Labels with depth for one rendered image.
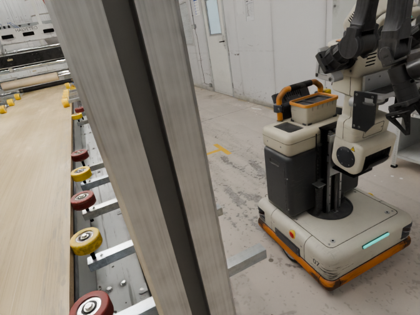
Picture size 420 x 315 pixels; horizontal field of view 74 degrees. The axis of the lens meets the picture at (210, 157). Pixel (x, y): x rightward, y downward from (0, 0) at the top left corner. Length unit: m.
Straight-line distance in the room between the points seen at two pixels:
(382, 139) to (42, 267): 1.35
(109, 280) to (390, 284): 1.42
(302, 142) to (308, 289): 0.81
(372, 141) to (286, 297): 0.92
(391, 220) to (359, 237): 0.24
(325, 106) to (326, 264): 0.81
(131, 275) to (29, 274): 0.38
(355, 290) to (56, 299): 1.46
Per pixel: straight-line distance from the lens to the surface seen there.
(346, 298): 1.76
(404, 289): 1.87
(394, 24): 1.02
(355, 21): 1.10
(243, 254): 0.75
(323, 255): 1.56
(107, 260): 0.91
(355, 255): 1.64
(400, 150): 2.93
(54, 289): 0.77
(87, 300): 0.69
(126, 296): 1.06
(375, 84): 1.32
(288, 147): 1.48
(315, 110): 1.58
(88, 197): 1.06
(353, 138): 1.38
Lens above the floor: 1.37
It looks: 25 degrees down
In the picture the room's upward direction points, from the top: 10 degrees counter-clockwise
